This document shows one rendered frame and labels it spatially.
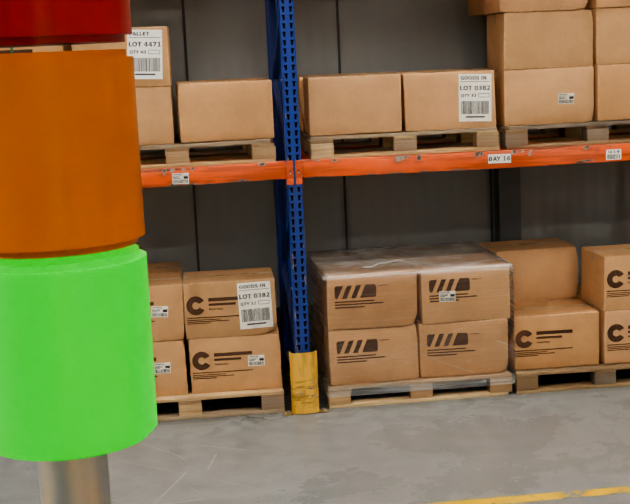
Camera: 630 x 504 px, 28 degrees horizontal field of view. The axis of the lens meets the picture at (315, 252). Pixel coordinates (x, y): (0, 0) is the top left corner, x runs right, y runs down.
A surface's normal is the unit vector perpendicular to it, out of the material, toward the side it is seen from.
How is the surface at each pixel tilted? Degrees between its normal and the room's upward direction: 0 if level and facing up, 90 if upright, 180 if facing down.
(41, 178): 90
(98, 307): 90
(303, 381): 90
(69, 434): 90
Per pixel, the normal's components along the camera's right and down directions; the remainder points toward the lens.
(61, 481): -0.23, 0.16
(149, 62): 0.13, 0.16
